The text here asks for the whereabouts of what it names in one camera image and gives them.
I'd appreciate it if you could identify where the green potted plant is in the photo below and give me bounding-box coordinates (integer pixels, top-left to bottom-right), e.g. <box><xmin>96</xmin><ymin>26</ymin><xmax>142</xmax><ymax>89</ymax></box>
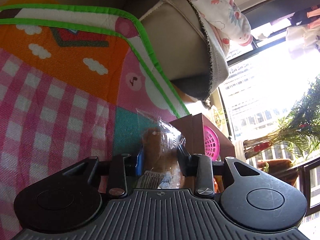
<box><xmin>243</xmin><ymin>76</ymin><xmax>320</xmax><ymax>160</ymax></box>

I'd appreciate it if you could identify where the beige armchair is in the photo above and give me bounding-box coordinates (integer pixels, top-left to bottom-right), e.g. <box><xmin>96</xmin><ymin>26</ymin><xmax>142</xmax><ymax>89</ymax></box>
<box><xmin>138</xmin><ymin>0</ymin><xmax>213</xmax><ymax>83</ymax></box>

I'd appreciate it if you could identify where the colourful play mat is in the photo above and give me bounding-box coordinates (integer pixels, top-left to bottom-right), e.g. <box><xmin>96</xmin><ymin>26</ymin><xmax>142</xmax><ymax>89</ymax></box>
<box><xmin>1</xmin><ymin>0</ymin><xmax>189</xmax><ymax>239</ymax></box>

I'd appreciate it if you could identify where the pink plastic basket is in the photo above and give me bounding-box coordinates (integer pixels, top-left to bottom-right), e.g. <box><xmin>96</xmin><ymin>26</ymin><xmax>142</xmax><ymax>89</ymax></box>
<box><xmin>203</xmin><ymin>126</ymin><xmax>220</xmax><ymax>161</ymax></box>

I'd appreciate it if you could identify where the floral quilt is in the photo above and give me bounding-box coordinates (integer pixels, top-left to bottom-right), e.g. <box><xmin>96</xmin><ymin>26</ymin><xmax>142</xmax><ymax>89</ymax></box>
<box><xmin>189</xmin><ymin>0</ymin><xmax>253</xmax><ymax>55</ymax></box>

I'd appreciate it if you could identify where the packaged bread loaf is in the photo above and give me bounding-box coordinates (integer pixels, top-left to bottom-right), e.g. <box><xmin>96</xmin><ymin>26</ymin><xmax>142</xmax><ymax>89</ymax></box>
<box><xmin>137</xmin><ymin>109</ymin><xmax>185</xmax><ymax>190</ymax></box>

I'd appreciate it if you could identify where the pink cardboard box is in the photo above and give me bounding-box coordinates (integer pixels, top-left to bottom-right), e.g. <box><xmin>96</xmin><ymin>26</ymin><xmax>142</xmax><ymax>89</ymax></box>
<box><xmin>168</xmin><ymin>113</ymin><xmax>236</xmax><ymax>193</ymax></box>

